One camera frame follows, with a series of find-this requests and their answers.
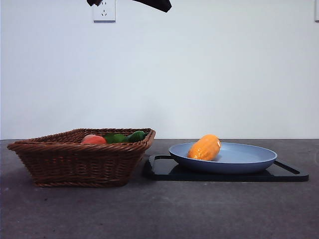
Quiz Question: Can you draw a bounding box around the blue round plate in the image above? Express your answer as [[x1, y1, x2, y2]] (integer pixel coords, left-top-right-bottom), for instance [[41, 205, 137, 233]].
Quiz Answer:
[[168, 141, 278, 175]]

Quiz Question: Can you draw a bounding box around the brown wicker basket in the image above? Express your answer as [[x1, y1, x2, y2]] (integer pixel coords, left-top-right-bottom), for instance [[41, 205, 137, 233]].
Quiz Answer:
[[7, 128, 157, 188]]

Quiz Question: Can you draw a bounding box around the green pepper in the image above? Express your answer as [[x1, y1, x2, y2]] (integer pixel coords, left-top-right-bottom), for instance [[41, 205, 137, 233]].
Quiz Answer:
[[126, 130, 148, 143]]

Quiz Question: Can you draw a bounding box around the black rectangular tray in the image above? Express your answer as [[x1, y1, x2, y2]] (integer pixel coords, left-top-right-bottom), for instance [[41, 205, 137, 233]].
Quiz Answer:
[[142, 154, 310, 182]]

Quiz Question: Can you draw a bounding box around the white wall socket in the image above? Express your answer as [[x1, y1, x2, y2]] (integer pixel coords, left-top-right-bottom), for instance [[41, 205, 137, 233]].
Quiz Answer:
[[93, 0, 116, 23]]

